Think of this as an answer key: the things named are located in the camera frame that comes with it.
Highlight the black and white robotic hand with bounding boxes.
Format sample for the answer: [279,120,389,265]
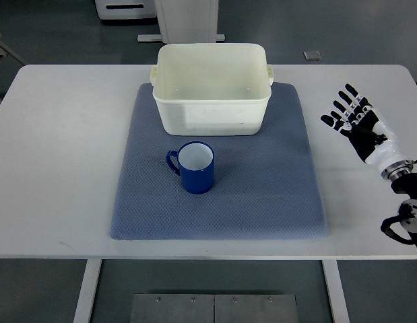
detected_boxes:
[321,83,414,182]

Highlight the blue mug white inside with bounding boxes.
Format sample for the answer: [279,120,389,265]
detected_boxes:
[166,141,215,194]

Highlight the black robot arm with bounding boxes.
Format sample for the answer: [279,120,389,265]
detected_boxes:
[381,159,417,249]

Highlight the cream plastic box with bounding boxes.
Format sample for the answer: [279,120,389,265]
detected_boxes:
[150,43,274,136]

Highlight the small grey floor plate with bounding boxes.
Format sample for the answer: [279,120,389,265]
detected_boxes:
[303,50,322,62]

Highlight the blue textured mat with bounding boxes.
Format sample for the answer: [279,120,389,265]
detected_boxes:
[110,83,328,240]

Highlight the right white table leg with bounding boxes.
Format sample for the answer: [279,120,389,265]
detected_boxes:
[322,260,350,323]

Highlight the white table leg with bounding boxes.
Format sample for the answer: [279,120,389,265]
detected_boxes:
[322,260,350,323]
[73,259,102,323]

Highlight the white cabinet with slot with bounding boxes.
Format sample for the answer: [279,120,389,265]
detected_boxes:
[94,0,157,20]

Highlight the grey metal floor plate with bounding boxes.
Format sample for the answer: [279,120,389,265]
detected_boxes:
[130,293,298,322]

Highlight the left white table leg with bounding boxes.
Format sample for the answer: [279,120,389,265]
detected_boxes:
[73,259,102,323]

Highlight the white pedestal column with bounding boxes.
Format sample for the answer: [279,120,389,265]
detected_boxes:
[137,0,226,44]

